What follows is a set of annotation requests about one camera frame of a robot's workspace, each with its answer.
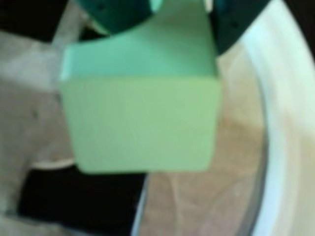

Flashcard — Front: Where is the mint green U-shaped block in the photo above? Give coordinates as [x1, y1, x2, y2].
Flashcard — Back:
[58, 0, 222, 175]

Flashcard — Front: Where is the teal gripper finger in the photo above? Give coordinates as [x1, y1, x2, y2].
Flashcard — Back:
[70, 0, 158, 35]
[208, 0, 286, 58]

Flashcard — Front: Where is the cardboard lid with shaped holes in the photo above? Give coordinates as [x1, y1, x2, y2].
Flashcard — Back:
[0, 29, 271, 236]

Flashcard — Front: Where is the white round container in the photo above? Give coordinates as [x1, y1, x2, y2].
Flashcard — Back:
[240, 0, 315, 236]

